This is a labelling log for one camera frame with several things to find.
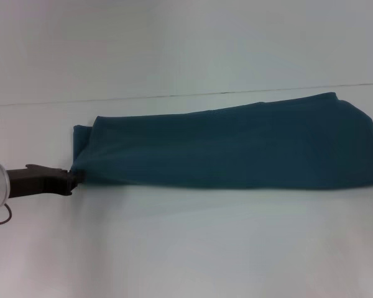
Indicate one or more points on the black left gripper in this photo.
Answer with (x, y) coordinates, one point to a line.
(40, 181)

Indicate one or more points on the teal FREE print t-shirt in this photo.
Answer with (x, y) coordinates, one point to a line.
(236, 149)

